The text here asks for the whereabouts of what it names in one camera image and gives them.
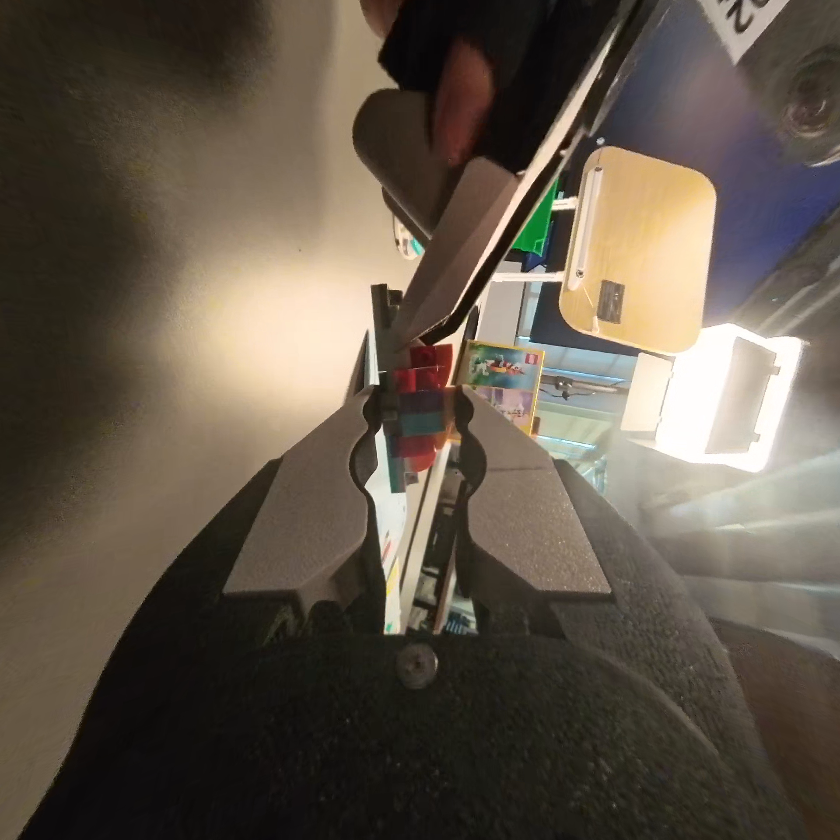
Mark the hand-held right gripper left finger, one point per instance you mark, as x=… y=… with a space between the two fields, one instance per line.
x=302 y=518

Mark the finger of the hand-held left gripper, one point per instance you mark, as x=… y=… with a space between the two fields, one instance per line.
x=459 y=249

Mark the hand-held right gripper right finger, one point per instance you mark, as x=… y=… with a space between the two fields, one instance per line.
x=538 y=525

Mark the pale blue instruction booklet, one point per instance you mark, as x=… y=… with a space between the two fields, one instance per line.
x=394 y=525

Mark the multicoloured lego model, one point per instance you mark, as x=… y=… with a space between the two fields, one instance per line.
x=420 y=420

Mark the yellow lego box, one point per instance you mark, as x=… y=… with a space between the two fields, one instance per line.
x=499 y=374

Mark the person's left hand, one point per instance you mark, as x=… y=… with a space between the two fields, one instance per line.
x=463 y=105

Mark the green plastic bin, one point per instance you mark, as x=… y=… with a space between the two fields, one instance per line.
x=531 y=229

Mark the bright white light fixture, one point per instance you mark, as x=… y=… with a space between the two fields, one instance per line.
x=722 y=394

